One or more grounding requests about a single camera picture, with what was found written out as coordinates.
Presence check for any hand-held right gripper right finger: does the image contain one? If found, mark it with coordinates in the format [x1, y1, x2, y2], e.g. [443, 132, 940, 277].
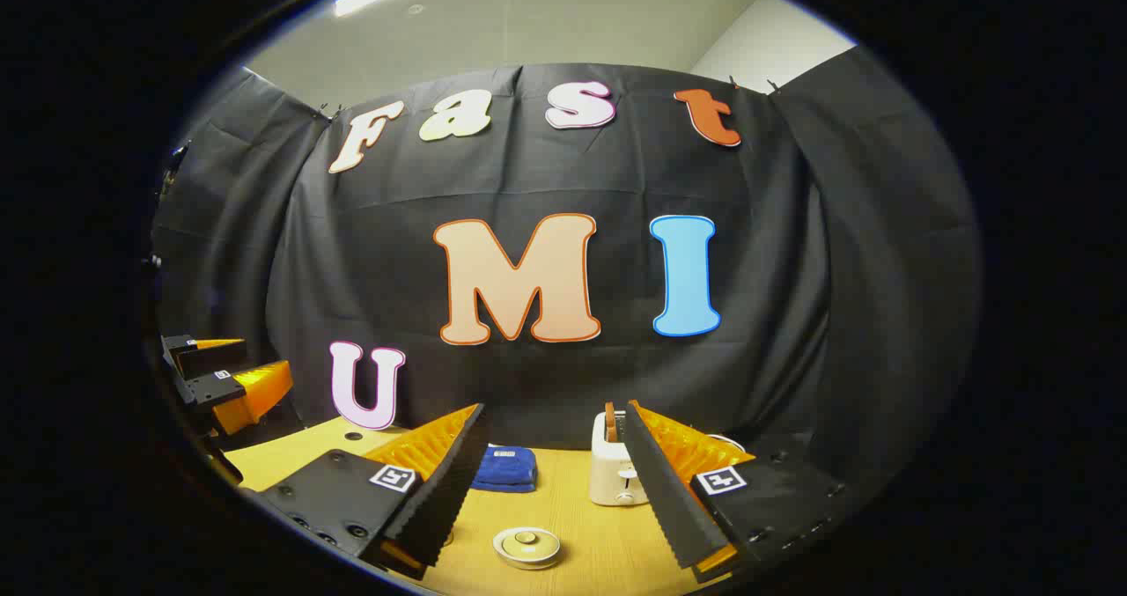
[621, 399, 851, 585]

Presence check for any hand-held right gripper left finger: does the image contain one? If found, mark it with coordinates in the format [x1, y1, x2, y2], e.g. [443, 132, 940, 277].
[251, 402, 494, 581]

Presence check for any cream teacup lid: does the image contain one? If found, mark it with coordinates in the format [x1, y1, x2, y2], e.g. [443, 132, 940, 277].
[493, 526, 561, 562]

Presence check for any white toaster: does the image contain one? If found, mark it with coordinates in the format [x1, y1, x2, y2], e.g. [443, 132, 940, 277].
[588, 409, 652, 507]

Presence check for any blue folded towel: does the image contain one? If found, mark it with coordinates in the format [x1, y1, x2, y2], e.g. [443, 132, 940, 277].
[469, 444, 539, 494]

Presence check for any black backdrop cloth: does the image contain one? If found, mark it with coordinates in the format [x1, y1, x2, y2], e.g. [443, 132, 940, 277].
[150, 46, 983, 491]

